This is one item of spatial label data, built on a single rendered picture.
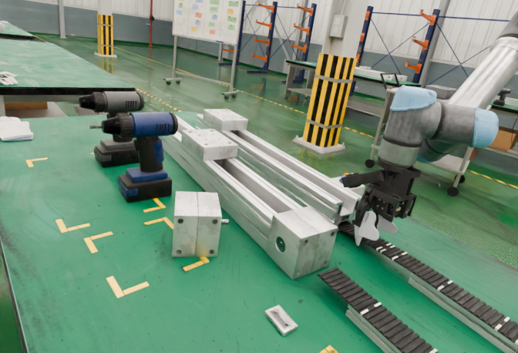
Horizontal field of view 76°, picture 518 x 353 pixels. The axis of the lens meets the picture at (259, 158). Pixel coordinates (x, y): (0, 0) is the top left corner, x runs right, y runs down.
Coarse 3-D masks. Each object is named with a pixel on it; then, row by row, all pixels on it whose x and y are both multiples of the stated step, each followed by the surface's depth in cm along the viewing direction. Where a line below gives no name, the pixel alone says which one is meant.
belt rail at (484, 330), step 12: (420, 288) 66; (432, 288) 64; (432, 300) 65; (444, 300) 63; (456, 312) 61; (468, 312) 59; (468, 324) 60; (480, 324) 58; (492, 336) 57; (504, 348) 55; (516, 348) 54
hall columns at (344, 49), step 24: (336, 0) 369; (360, 0) 354; (360, 24) 369; (336, 48) 385; (336, 72) 371; (312, 96) 401; (336, 96) 384; (312, 120) 406; (336, 120) 401; (336, 144) 419
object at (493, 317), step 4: (488, 312) 59; (492, 312) 59; (496, 312) 59; (484, 316) 58; (488, 316) 58; (492, 316) 58; (496, 316) 58; (500, 316) 58; (504, 316) 59; (484, 320) 57; (488, 320) 57; (492, 320) 57; (496, 320) 57; (500, 320) 58; (488, 324) 56; (492, 324) 56
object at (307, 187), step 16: (208, 128) 131; (240, 144) 112; (256, 144) 118; (240, 160) 113; (256, 160) 105; (272, 160) 100; (288, 160) 104; (272, 176) 99; (288, 176) 93; (304, 176) 98; (320, 176) 93; (288, 192) 94; (304, 192) 88; (320, 192) 84; (336, 192) 88; (352, 192) 87; (320, 208) 84; (336, 208) 81; (352, 208) 84; (336, 224) 83
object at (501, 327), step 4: (504, 320) 57; (508, 320) 58; (496, 324) 56; (500, 324) 56; (504, 324) 57; (508, 324) 57; (512, 324) 57; (516, 324) 57; (496, 328) 55; (500, 328) 56; (504, 328) 56; (508, 328) 56; (512, 328) 56; (500, 332) 55; (504, 332) 55; (508, 332) 55; (504, 336) 55
